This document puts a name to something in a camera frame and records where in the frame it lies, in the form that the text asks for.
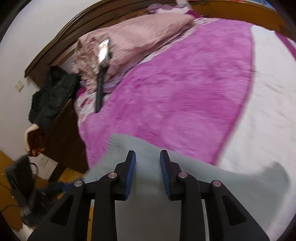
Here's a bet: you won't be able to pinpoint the wooden cabinet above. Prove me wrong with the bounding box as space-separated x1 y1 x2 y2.
192 0 296 42

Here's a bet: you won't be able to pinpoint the purple ruffled pillow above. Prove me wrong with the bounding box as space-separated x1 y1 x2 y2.
148 2 201 18

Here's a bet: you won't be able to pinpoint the pink pillow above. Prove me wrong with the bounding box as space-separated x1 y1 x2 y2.
70 10 195 93

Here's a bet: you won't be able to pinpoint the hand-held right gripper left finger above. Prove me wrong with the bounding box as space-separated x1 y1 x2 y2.
28 150 137 241

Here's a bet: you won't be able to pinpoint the grey pants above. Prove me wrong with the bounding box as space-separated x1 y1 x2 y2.
82 133 290 241

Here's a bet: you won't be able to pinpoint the dark wooden headboard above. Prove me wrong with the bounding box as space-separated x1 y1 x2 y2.
24 0 178 80

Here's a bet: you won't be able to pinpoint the purple and white striped blanket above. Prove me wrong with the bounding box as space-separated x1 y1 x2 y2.
74 16 296 239

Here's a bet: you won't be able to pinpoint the red and white cloth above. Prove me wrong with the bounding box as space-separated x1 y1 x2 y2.
24 124 47 157

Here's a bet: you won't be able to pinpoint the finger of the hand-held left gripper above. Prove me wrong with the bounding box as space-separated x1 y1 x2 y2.
40 180 82 196

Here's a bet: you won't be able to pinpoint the wall socket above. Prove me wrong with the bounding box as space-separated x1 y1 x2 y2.
14 79 25 92

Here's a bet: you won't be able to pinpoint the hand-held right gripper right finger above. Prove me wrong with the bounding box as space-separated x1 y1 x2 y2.
159 150 271 241

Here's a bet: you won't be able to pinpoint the black clothing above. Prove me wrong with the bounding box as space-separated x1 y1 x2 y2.
28 66 80 130

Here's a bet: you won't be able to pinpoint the dark wooden nightstand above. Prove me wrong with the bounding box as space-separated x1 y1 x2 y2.
43 93 89 183

